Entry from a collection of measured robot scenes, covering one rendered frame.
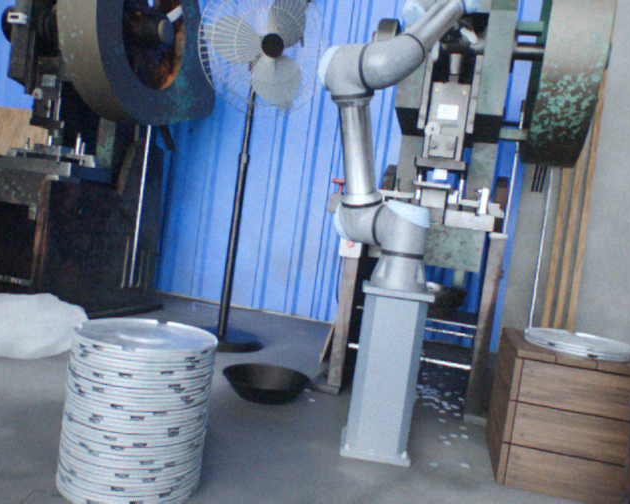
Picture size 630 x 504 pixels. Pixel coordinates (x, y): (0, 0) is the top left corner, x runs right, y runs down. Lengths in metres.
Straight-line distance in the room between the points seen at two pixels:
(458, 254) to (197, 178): 2.18
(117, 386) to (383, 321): 0.70
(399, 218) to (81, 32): 1.53
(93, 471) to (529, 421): 1.02
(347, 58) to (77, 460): 1.09
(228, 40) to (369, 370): 1.55
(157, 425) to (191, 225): 2.78
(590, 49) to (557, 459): 1.20
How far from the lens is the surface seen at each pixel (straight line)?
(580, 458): 1.70
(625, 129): 3.66
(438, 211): 2.21
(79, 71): 2.68
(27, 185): 2.86
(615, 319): 3.62
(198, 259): 3.86
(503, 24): 2.38
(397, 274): 1.59
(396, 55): 1.54
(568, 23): 2.10
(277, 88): 2.72
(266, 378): 2.17
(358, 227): 1.66
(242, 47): 2.65
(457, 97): 2.36
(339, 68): 1.59
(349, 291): 2.13
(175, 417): 1.24
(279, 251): 3.69
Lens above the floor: 0.60
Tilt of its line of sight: 3 degrees down
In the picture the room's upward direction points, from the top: 8 degrees clockwise
